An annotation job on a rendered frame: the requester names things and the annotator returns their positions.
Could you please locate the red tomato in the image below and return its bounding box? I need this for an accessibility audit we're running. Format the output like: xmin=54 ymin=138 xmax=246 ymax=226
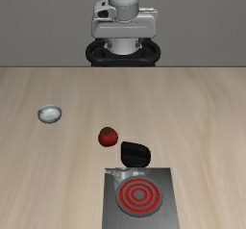
xmin=97 ymin=126 xmax=119 ymax=148

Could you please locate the white bowl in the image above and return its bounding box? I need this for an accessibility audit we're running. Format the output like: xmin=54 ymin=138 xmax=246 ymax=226
xmin=37 ymin=103 xmax=63 ymax=124

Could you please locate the grey stove plate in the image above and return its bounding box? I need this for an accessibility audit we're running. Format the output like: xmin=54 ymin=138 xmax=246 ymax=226
xmin=101 ymin=166 xmax=181 ymax=229

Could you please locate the black rounded block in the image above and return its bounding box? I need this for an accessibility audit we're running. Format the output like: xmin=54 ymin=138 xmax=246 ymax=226
xmin=119 ymin=140 xmax=152 ymax=168

